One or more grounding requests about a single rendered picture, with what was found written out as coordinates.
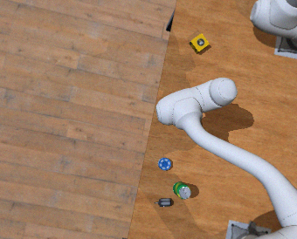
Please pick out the green drink can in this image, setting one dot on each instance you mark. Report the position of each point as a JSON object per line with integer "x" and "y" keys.
{"x": 182, "y": 190}

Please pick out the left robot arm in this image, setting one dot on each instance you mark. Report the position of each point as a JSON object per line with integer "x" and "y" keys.
{"x": 184, "y": 109}

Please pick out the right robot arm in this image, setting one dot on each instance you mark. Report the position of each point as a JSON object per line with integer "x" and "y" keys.
{"x": 278, "y": 18}

